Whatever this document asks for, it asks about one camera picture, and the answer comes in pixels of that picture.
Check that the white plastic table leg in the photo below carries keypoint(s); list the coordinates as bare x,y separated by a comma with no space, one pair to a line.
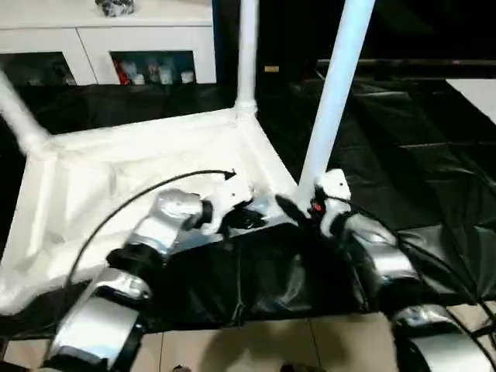
248,58
333,97
21,116

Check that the black glossy mat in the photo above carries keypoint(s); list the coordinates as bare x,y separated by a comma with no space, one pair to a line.
407,155

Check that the small yellow label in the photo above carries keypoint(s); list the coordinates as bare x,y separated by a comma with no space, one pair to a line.
271,69

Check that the small white jar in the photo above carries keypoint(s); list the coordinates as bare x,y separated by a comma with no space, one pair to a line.
187,76

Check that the dark brown round object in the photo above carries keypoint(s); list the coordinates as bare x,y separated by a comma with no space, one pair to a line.
180,368

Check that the black horizontal bar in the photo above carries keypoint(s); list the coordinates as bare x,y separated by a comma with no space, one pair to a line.
426,64

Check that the red white bottle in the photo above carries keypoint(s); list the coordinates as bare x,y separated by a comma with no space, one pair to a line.
124,73

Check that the black backdrop cloth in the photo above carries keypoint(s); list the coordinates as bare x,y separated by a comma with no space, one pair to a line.
407,27

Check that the white glass-door cabinet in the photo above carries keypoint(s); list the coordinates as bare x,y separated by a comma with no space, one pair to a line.
135,38

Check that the dark object on cabinet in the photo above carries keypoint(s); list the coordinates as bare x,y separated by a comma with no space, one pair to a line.
116,5

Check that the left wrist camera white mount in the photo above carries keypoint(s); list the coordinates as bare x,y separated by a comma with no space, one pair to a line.
232,190

